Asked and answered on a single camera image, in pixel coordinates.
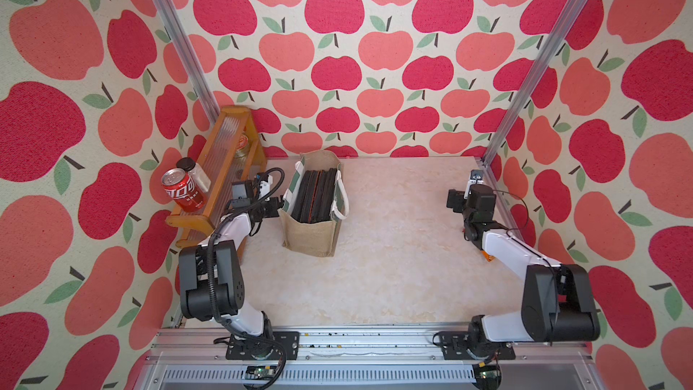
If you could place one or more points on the front aluminium rail frame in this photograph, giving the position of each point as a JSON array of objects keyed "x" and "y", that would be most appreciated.
[{"x": 411, "y": 356}]

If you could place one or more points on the left aluminium frame post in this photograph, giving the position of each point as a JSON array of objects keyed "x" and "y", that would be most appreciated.
[{"x": 190, "y": 62}]

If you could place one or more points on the clear jar black lid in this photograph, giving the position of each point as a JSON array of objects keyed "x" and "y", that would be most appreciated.
[{"x": 196, "y": 172}]

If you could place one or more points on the ping pong paddle case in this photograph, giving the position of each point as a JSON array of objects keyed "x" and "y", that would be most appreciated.
[
  {"x": 300, "y": 196},
  {"x": 317, "y": 198},
  {"x": 328, "y": 194},
  {"x": 311, "y": 185}
]

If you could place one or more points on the right aluminium frame post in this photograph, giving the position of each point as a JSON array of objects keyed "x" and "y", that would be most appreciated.
[{"x": 554, "y": 40}]

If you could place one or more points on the red soda can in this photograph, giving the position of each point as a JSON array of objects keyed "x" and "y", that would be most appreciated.
[{"x": 181, "y": 187}]

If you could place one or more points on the orange snack packet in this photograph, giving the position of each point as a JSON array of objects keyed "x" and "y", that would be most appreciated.
[{"x": 488, "y": 257}]

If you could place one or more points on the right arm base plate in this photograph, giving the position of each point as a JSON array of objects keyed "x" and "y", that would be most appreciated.
[{"x": 462, "y": 345}]

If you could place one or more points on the aluminium frame post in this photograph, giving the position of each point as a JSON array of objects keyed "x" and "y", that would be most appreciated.
[
  {"x": 190, "y": 62},
  {"x": 554, "y": 40}
]

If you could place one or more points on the small round tin can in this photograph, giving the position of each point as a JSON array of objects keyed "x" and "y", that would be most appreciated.
[{"x": 243, "y": 147}]

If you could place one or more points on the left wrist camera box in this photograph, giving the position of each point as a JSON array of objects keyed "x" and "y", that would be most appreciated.
[{"x": 243, "y": 190}]

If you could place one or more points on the burlap canvas tote bag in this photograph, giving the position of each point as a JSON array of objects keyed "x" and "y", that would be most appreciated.
[{"x": 315, "y": 239}]

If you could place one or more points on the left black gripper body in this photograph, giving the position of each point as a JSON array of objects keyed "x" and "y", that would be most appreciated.
[{"x": 267, "y": 208}]

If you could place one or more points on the wooden shelf rack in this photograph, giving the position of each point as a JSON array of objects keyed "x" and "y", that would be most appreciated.
[{"x": 218, "y": 160}]

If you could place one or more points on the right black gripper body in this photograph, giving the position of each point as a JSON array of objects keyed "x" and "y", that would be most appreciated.
[{"x": 458, "y": 198}]

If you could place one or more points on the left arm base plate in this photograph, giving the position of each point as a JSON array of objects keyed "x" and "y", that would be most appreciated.
[{"x": 262, "y": 345}]

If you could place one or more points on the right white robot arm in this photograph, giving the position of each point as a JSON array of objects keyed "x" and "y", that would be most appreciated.
[{"x": 557, "y": 302}]

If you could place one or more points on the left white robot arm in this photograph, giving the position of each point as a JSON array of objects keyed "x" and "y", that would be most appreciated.
[{"x": 212, "y": 286}]

